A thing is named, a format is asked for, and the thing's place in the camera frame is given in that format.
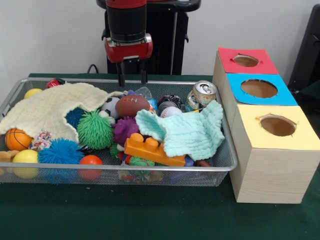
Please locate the mint knitted cloth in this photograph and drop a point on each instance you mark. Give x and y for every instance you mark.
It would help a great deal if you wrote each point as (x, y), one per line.
(190, 132)

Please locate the orange toy building block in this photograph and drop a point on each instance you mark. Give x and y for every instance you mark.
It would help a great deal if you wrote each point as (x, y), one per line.
(150, 150)

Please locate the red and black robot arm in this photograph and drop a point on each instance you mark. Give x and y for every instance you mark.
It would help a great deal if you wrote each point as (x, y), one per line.
(127, 22)

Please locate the wooden box with three holes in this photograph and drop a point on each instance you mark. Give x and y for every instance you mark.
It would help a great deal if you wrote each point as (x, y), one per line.
(275, 175)

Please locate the orange toy basketball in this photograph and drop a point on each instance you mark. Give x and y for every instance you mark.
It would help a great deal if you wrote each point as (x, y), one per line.
(17, 140)

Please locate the yellow smooth ball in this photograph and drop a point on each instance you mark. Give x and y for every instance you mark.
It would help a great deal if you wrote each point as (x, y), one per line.
(25, 157)

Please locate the crushed drink can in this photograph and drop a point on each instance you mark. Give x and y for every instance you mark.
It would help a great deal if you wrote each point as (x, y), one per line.
(200, 97)

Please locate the purple spiky rubber toy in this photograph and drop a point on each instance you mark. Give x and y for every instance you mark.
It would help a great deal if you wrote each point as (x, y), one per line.
(123, 130)

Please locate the cream knitted cloth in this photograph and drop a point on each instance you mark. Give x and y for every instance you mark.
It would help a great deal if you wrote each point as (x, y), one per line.
(42, 105)

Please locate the blue spiky rubber ball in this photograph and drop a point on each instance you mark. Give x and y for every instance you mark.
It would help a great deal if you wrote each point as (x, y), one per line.
(61, 152)

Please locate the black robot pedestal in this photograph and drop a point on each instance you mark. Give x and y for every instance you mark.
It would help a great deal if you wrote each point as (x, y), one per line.
(170, 37)

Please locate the green spiky rubber ball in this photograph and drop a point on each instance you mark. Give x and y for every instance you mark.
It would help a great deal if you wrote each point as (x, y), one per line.
(95, 130)

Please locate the crushed clear plastic bottle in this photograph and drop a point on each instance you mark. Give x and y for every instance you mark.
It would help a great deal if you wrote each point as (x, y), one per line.
(146, 92)

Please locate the black upright panel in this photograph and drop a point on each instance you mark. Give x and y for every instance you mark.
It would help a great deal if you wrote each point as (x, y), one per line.
(310, 50)

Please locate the brown toy football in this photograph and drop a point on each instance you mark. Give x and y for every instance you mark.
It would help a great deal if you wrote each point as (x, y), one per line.
(132, 105)

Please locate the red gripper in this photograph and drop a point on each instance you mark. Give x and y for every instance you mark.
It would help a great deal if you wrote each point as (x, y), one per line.
(130, 51)

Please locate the dark green table cloth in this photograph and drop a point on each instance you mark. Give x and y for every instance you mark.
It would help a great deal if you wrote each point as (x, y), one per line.
(125, 212)

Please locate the silver mesh bin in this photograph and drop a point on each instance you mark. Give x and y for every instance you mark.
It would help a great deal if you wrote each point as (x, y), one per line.
(200, 178)

